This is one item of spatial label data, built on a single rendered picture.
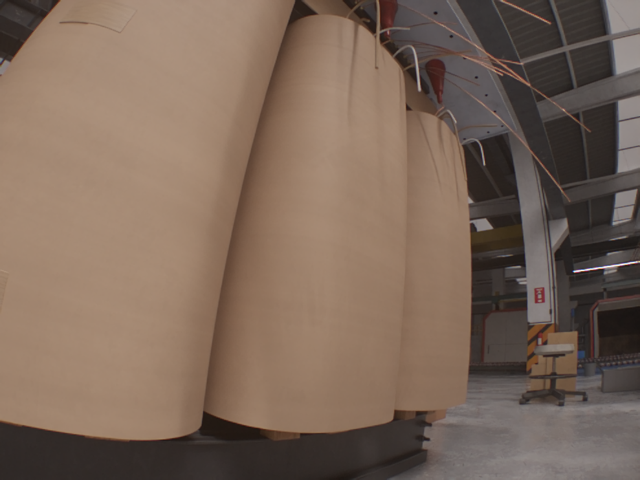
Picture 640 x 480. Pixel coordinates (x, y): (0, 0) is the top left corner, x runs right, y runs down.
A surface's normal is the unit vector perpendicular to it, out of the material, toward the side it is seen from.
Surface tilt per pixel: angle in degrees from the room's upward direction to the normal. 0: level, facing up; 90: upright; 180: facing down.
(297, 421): 90
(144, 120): 90
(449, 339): 90
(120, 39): 90
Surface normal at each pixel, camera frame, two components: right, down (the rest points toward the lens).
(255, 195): -0.47, -0.34
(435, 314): 0.28, -0.29
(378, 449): 0.73, -0.15
